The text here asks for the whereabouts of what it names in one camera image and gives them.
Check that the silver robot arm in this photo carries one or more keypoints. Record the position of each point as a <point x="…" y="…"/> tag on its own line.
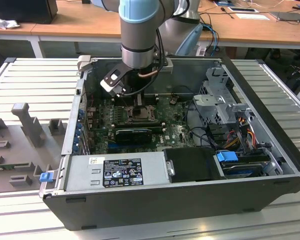
<point x="137" y="37"/>

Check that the black RAM slot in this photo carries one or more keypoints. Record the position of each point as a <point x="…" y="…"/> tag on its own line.
<point x="150" y="96"/>
<point x="157" y="130"/>
<point x="150" y="100"/>
<point x="130" y="121"/>
<point x="157" y="125"/>

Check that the CPU socket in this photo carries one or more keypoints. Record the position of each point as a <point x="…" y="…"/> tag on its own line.
<point x="151" y="112"/>

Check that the blue expansion slot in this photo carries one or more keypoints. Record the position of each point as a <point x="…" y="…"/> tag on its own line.
<point x="111" y="145"/>

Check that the silver coin battery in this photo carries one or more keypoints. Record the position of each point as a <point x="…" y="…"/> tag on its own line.
<point x="173" y="101"/>

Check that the black graphics card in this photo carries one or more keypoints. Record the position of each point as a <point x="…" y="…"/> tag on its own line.
<point x="132" y="136"/>

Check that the green motherboard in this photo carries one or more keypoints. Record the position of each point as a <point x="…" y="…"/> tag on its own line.
<point x="172" y="130"/>

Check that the wooden desk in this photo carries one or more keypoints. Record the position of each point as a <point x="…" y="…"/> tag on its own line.
<point x="252" y="32"/>
<point x="77" y="22"/>

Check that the grey metal drive cage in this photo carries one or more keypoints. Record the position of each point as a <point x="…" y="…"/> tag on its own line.
<point x="215" y="105"/>

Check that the black plastic shroud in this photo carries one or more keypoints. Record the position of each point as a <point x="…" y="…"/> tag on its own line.
<point x="192" y="165"/>

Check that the silver power supply unit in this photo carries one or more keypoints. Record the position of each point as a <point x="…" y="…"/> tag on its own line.
<point x="77" y="172"/>

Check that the hard disk in blue carrier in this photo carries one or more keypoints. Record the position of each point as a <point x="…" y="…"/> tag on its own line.
<point x="226" y="157"/>

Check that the grey parts rack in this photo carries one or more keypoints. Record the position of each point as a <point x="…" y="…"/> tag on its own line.
<point x="27" y="140"/>

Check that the flat smartphone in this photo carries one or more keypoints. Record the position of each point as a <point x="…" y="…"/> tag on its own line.
<point x="242" y="9"/>

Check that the black and grey PC case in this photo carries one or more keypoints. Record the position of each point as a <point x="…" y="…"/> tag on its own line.
<point x="165" y="207"/>

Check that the white paper sheet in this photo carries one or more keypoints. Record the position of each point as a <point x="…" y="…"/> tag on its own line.
<point x="252" y="16"/>

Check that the blue case latch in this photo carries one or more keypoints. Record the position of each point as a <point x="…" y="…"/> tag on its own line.
<point x="46" y="177"/>

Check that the black desktop computer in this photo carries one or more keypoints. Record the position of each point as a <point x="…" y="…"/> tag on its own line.
<point x="22" y="10"/>

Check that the crumpled white paper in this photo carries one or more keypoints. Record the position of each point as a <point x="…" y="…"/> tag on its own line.
<point x="5" y="23"/>

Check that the green RAM stick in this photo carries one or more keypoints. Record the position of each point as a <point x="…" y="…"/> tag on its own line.
<point x="2" y="165"/>

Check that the grey laptop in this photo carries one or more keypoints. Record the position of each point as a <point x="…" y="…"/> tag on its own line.
<point x="287" y="17"/>

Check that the white black wrist camera housing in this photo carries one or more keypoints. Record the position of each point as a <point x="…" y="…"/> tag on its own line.
<point x="112" y="77"/>

